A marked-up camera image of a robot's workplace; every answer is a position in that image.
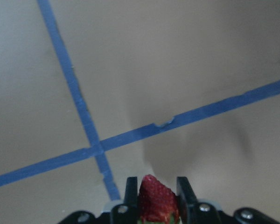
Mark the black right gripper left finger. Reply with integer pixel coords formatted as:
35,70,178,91
124,177,138,224

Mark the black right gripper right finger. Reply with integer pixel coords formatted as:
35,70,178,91
176,176,198,224

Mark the red strawberry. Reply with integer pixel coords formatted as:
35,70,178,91
138,175,180,224

